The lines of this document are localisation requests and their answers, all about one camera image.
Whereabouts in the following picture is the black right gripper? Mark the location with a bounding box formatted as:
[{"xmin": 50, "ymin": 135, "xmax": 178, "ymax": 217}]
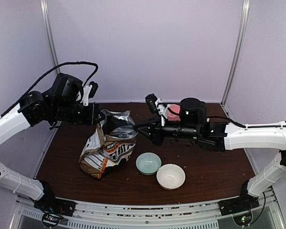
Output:
[{"xmin": 133, "ymin": 114, "xmax": 199, "ymax": 147}]

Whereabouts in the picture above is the dog food bag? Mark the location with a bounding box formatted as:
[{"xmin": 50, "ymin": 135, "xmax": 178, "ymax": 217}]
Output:
[{"xmin": 79, "ymin": 109, "xmax": 138, "ymax": 180}]

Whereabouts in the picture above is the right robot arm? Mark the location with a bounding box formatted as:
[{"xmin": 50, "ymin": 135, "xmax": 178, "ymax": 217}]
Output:
[{"xmin": 134, "ymin": 94, "xmax": 286, "ymax": 211}]

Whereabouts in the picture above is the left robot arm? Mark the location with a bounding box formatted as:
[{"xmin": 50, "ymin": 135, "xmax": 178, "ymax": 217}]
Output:
[{"xmin": 0, "ymin": 73, "xmax": 105, "ymax": 212}]

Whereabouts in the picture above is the pink pet bowl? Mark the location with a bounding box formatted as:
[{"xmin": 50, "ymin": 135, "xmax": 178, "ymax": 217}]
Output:
[{"xmin": 167, "ymin": 104, "xmax": 180, "ymax": 121}]

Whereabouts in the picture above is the teal ceramic bowl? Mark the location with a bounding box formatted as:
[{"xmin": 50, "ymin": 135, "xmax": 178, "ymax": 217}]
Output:
[{"xmin": 135, "ymin": 152, "xmax": 162, "ymax": 176}]

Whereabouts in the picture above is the white ceramic bowl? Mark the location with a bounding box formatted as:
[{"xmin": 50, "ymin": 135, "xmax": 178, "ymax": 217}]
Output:
[{"xmin": 156, "ymin": 164, "xmax": 186, "ymax": 190}]

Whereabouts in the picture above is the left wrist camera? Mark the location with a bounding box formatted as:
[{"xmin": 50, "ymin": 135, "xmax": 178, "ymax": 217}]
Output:
[{"xmin": 81, "ymin": 81, "xmax": 98, "ymax": 106}]

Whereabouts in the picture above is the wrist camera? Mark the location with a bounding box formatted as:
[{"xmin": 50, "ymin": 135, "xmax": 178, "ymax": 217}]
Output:
[
  {"xmin": 145, "ymin": 94, "xmax": 172, "ymax": 126},
  {"xmin": 81, "ymin": 81, "xmax": 98, "ymax": 106}
]

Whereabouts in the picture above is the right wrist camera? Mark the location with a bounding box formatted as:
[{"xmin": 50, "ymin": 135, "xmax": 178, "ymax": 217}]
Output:
[{"xmin": 145, "ymin": 94, "xmax": 172, "ymax": 126}]

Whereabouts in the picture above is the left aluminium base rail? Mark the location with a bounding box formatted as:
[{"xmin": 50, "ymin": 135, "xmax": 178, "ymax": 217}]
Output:
[{"xmin": 33, "ymin": 122, "xmax": 61, "ymax": 178}]

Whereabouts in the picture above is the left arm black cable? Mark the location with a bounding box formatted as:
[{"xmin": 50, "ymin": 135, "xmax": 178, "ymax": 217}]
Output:
[{"xmin": 0, "ymin": 62, "xmax": 99, "ymax": 125}]

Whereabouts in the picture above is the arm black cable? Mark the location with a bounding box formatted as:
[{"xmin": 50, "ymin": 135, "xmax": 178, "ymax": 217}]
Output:
[
  {"xmin": 206, "ymin": 115, "xmax": 286, "ymax": 129},
  {"xmin": 0, "ymin": 62, "xmax": 99, "ymax": 125}
]

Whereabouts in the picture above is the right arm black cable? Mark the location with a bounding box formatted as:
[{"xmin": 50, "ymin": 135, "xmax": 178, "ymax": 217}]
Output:
[{"xmin": 206, "ymin": 115, "xmax": 286, "ymax": 129}]

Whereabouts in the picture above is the front aluminium frame rail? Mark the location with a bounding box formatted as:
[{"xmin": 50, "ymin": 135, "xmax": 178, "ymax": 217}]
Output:
[{"xmin": 14, "ymin": 183, "xmax": 284, "ymax": 229}]

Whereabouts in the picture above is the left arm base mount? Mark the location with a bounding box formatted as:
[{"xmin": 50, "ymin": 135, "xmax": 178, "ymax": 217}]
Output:
[{"xmin": 31, "ymin": 180, "xmax": 76, "ymax": 229}]

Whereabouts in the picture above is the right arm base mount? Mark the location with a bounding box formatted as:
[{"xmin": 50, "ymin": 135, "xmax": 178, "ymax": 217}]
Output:
[{"xmin": 218, "ymin": 180, "xmax": 259, "ymax": 227}]

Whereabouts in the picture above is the left aluminium corner post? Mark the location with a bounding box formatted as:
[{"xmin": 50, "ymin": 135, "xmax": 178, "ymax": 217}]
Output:
[{"xmin": 40, "ymin": 0, "xmax": 59, "ymax": 66}]

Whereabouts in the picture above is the aluminium corner post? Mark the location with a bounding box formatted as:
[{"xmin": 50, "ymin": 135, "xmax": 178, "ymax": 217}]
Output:
[
  {"xmin": 221, "ymin": 0, "xmax": 250, "ymax": 106},
  {"xmin": 40, "ymin": 0, "xmax": 59, "ymax": 66}
]

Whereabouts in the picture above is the right aluminium corner post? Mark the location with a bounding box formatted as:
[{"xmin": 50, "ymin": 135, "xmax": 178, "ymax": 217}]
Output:
[{"xmin": 221, "ymin": 0, "xmax": 250, "ymax": 106}]

